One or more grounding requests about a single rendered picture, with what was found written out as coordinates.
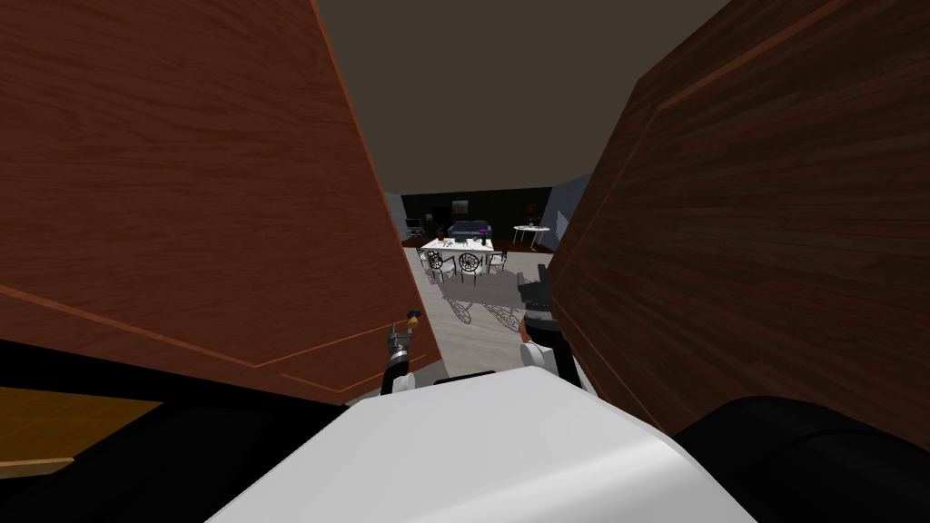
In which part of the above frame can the blue sofa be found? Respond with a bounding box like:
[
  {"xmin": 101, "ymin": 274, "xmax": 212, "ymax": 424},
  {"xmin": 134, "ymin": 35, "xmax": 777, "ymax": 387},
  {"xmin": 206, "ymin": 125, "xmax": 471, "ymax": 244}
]
[{"xmin": 446, "ymin": 221, "xmax": 495, "ymax": 242}]

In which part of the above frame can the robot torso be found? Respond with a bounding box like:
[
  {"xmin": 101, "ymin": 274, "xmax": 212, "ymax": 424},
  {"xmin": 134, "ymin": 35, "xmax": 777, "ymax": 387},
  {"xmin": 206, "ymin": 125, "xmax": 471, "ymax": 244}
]
[{"xmin": 206, "ymin": 366, "xmax": 758, "ymax": 523}]

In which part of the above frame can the white dining table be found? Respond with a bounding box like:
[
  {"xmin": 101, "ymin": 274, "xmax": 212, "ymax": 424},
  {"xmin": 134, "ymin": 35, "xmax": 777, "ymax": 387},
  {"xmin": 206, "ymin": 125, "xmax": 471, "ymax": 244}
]
[{"xmin": 420, "ymin": 236, "xmax": 496, "ymax": 257}]

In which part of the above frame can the round white side table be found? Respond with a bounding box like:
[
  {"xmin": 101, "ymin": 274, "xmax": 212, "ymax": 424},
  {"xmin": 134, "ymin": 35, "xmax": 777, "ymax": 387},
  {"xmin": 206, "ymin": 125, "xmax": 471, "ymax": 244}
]
[{"xmin": 511, "ymin": 206, "xmax": 553, "ymax": 250}]

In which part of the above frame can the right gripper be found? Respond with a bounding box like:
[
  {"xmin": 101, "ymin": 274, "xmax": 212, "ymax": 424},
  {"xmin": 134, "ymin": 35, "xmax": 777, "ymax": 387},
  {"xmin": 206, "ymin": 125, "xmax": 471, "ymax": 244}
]
[{"xmin": 516, "ymin": 264, "xmax": 555, "ymax": 310}]

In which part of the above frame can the brown wooden door leaf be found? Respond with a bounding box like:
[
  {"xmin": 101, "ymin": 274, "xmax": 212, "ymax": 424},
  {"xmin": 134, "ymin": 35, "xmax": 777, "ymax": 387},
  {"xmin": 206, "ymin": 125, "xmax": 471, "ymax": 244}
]
[
  {"xmin": 518, "ymin": 0, "xmax": 930, "ymax": 453},
  {"xmin": 0, "ymin": 0, "xmax": 445, "ymax": 408}
]

